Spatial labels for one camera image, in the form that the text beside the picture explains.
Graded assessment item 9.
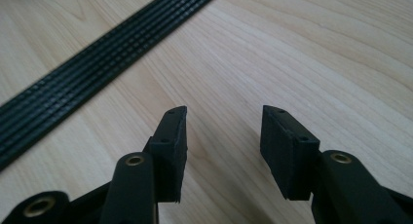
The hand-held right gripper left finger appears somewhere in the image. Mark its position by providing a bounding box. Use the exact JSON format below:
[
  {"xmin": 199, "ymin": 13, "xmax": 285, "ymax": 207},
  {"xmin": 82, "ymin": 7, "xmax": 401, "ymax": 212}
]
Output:
[{"xmin": 100, "ymin": 105, "xmax": 189, "ymax": 224}]

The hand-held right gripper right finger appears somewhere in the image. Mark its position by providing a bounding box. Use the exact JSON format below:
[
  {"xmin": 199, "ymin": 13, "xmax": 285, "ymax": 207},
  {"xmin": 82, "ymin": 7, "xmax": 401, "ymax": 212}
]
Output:
[{"xmin": 260, "ymin": 104, "xmax": 413, "ymax": 224}]

